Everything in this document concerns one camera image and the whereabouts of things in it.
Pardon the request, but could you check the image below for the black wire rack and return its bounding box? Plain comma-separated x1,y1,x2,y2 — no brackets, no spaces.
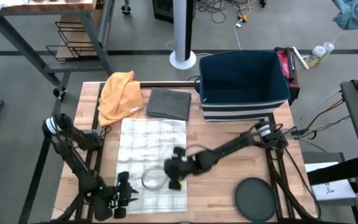
44,21,99,62

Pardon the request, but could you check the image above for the black padded bar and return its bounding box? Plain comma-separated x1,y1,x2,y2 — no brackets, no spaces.
306,155,358,187

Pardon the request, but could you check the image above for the grey kitchen towel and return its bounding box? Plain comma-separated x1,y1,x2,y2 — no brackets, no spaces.
145,87,192,122

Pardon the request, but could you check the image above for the black box on floor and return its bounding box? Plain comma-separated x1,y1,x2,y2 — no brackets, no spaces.
152,0,175,24

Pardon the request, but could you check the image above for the teal patterned cloth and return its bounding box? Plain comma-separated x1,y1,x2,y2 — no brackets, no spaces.
331,0,358,31

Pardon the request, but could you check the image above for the green bottle white cap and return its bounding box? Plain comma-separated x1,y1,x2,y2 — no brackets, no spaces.
317,42,335,64

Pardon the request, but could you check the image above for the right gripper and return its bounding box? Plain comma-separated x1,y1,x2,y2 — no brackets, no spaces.
163,146,205,192

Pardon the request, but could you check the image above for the yellow towel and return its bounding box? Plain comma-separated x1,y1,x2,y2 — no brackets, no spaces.
97,70,145,126

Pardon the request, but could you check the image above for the white plastic tube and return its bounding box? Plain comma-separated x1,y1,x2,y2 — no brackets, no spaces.
291,45,310,71

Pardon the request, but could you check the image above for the tangle of black cables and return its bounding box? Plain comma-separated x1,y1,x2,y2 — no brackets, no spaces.
194,0,267,24

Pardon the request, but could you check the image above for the white printed box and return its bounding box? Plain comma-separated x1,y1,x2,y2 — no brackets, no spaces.
304,161,357,207

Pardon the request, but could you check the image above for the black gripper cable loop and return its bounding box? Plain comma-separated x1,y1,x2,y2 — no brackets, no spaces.
140,164,170,191

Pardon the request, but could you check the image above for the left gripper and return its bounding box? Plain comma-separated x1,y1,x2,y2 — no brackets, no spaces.
99,171,140,219

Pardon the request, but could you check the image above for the black caster wheel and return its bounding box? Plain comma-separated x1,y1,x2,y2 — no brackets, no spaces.
52,86,69,103
120,0,132,16

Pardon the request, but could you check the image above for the tan wooden board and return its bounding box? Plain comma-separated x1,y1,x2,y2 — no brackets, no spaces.
55,12,105,60

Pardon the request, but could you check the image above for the black metal table rail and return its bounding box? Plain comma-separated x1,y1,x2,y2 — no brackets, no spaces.
99,81,203,89

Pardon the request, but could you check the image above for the white black tower fan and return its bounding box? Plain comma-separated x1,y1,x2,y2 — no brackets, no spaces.
168,0,197,71

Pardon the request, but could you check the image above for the red black tool case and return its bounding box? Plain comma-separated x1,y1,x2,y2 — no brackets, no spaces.
273,46,301,105

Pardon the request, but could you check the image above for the dark green round plate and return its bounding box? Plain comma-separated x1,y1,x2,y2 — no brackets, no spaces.
234,177,278,223

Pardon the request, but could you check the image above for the white power cable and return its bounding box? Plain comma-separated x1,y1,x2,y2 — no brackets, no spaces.
165,18,244,57

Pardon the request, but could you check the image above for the navy white striped fabric bin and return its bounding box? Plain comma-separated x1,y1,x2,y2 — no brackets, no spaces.
194,50,291,123

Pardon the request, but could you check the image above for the wooden workbench grey frame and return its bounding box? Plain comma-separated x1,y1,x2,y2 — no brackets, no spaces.
0,0,116,96

